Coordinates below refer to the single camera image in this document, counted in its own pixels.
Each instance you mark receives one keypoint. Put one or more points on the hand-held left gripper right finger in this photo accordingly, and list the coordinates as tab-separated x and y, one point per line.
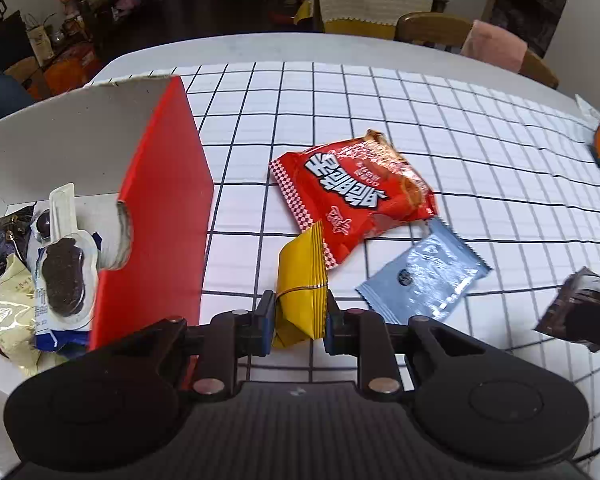
330	327

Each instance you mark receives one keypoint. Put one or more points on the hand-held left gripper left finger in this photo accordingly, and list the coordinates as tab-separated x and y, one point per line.
262	322

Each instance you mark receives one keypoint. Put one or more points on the dark brown snack packet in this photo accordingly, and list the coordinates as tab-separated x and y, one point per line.
555	322

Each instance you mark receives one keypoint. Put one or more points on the yellow snack packet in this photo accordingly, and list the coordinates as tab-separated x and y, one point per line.
300	285

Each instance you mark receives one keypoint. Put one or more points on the red white cardboard box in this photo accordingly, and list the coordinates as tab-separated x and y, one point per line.
165	185

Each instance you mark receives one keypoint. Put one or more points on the white cookie ice cream packet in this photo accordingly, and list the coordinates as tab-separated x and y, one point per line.
65	270

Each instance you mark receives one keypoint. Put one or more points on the cream gold snack packet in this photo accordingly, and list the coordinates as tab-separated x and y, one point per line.
15	320

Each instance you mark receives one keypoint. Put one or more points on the dark candy wrapper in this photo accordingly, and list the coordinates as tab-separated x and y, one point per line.
12	240

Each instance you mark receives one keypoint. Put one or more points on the grey blue snack packet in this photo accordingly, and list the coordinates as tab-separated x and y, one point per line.
425	275

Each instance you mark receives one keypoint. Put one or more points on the red checkered snack packet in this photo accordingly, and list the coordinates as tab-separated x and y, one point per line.
350	190

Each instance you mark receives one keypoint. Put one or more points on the white crumpled paper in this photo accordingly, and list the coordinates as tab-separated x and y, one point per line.
586	107

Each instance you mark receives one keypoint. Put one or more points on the white checked tablecloth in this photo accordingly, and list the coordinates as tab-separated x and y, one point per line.
430	100

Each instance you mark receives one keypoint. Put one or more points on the pink cloth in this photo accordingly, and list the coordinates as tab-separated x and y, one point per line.
495	45

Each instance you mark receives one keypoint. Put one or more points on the orange gift box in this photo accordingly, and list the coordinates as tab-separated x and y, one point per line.
72	67

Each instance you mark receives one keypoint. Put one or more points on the armchair with cream cover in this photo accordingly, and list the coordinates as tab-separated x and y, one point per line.
370	5

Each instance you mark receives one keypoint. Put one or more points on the chair with dark jacket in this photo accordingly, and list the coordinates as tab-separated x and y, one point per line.
2	100

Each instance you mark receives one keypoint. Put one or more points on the dark television stand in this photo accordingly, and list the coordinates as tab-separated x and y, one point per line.
120	5

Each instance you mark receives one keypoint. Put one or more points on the white paper bag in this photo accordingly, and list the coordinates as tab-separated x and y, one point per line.
40	42

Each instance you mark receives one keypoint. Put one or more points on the black cabinet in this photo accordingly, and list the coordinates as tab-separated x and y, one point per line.
2	42

